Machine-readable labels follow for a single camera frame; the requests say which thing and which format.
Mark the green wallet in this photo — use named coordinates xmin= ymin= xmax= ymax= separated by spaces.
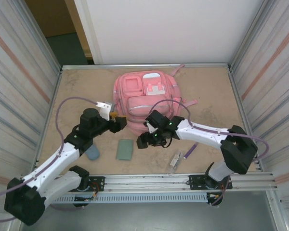
xmin=116 ymin=139 xmax=134 ymax=161

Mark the blue oval case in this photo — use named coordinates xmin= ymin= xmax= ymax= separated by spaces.
xmin=84 ymin=144 xmax=101 ymax=161

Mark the pink backpack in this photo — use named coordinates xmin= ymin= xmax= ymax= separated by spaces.
xmin=113 ymin=64 xmax=198 ymax=133

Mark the clear plastic pen case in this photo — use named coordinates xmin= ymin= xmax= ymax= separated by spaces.
xmin=167 ymin=149 xmax=185 ymax=174

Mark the purple marker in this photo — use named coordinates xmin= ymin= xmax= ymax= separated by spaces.
xmin=183 ymin=142 xmax=198 ymax=160

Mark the grey metal panel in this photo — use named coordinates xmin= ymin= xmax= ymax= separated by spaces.
xmin=19 ymin=191 xmax=282 ymax=231

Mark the wide aluminium mounting rail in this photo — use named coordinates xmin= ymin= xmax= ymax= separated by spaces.
xmin=18 ymin=171 xmax=278 ymax=193

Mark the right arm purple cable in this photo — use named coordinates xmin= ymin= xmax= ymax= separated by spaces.
xmin=146 ymin=99 xmax=269 ymax=207

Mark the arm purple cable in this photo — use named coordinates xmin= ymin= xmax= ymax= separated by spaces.
xmin=0 ymin=96 xmax=98 ymax=222
xmin=146 ymin=99 xmax=269 ymax=207

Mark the aluminium side rail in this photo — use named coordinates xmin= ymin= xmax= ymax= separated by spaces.
xmin=227 ymin=67 xmax=264 ymax=172
xmin=33 ymin=68 xmax=63 ymax=175

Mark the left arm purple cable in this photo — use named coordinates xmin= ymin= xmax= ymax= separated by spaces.
xmin=0 ymin=96 xmax=98 ymax=222

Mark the grey slotted cable duct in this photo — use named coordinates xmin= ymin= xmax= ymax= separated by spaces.
xmin=45 ymin=193 xmax=209 ymax=205

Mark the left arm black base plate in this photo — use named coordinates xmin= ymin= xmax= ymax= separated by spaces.
xmin=81 ymin=176 xmax=105 ymax=193

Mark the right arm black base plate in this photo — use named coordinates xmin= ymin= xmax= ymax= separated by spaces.
xmin=188 ymin=174 xmax=233 ymax=191

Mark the narrow aluminium table rail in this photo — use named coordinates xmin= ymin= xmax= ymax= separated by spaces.
xmin=61 ymin=63 xmax=233 ymax=71

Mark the white door frame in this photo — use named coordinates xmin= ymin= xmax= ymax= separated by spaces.
xmin=73 ymin=0 xmax=104 ymax=65

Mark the aluminium corner post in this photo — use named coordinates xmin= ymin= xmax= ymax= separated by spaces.
xmin=13 ymin=0 xmax=63 ymax=73
xmin=230 ymin=0 xmax=267 ymax=72

